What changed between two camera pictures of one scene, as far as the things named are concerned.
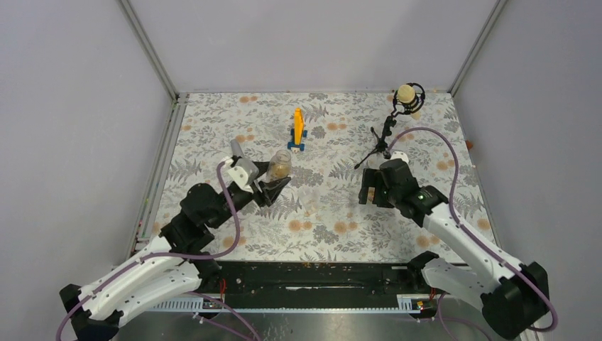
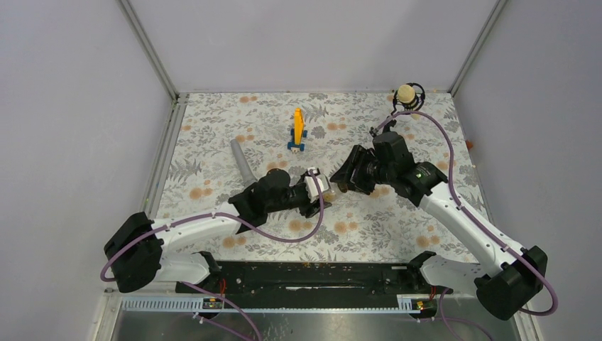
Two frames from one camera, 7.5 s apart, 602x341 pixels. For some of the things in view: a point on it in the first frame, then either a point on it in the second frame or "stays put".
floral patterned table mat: [325, 143] stays put
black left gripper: [271, 190] → [309, 207]
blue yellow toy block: [297, 132] stays put
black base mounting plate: [308, 280] stays put
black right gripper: [373, 177] → [358, 156]
